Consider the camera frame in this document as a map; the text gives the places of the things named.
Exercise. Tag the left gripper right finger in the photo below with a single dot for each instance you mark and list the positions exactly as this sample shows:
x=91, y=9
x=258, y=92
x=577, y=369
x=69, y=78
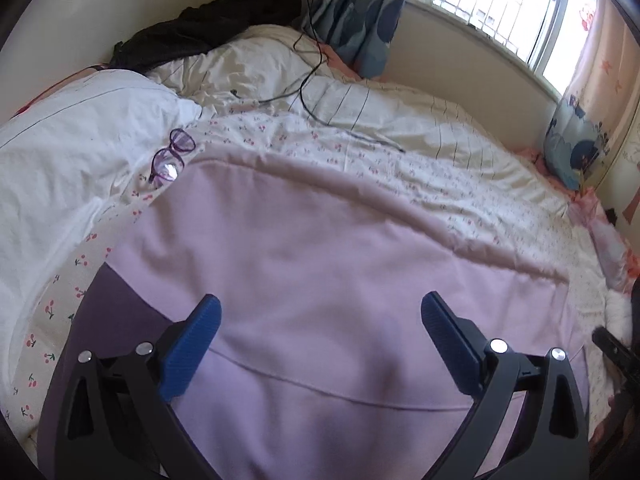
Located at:
x=550, y=437

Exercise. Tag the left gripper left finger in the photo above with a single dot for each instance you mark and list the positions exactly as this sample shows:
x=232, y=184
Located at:
x=116, y=419

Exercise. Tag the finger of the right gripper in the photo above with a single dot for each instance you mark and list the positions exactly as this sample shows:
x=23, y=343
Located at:
x=624, y=360

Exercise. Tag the lilac and purple jacket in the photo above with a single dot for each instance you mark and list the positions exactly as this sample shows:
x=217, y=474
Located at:
x=321, y=368

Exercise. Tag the white folded cloth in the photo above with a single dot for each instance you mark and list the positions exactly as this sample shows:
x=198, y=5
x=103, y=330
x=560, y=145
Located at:
x=618, y=316

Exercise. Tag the pink floral pillow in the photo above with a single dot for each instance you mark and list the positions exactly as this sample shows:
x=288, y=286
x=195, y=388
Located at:
x=619, y=263

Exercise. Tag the cherry print bed sheet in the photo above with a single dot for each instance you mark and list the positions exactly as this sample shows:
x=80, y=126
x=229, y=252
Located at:
x=466, y=206

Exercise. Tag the purple framed eyeglasses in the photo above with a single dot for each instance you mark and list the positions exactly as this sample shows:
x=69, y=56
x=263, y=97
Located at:
x=168, y=162

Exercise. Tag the white pillow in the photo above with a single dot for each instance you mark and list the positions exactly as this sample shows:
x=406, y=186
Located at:
x=62, y=160

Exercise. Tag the right cartoon curtain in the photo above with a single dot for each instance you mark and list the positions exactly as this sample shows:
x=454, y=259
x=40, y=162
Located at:
x=597, y=104

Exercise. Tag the cartoon curtain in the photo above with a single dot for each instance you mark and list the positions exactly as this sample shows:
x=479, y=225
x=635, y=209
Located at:
x=597, y=104
x=358, y=31

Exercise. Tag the white striped duvet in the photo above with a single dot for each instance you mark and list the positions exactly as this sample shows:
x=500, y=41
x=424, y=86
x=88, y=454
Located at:
x=272, y=67

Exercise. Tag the left cartoon curtain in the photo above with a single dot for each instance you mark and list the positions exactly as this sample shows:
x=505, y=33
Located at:
x=358, y=31

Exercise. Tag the window with white frame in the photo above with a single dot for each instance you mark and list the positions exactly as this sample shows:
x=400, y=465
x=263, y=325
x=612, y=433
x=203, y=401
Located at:
x=546, y=37

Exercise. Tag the black garment by wall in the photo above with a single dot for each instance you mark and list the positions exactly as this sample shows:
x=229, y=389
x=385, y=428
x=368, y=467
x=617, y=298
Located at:
x=199, y=30

